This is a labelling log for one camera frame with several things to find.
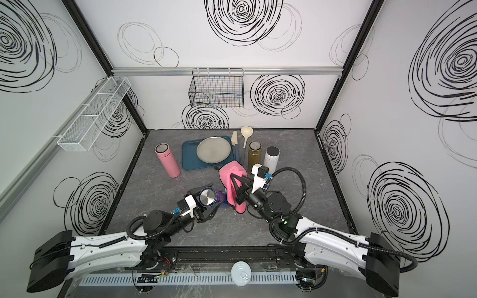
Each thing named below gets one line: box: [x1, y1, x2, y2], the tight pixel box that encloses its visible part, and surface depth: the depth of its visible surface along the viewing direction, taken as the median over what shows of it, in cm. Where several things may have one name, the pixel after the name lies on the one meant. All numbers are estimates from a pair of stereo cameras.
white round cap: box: [230, 260, 252, 287], surface depth 67 cm
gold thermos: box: [247, 140, 263, 174], surface depth 86 cm
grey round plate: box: [196, 136, 232, 164], surface depth 111 cm
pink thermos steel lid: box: [154, 142, 181, 179], surface depth 88 cm
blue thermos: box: [198, 187, 227, 208], surface depth 59 cm
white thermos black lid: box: [263, 145, 281, 174], surface depth 84 cm
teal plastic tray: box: [181, 135, 236, 171], surface depth 107 cm
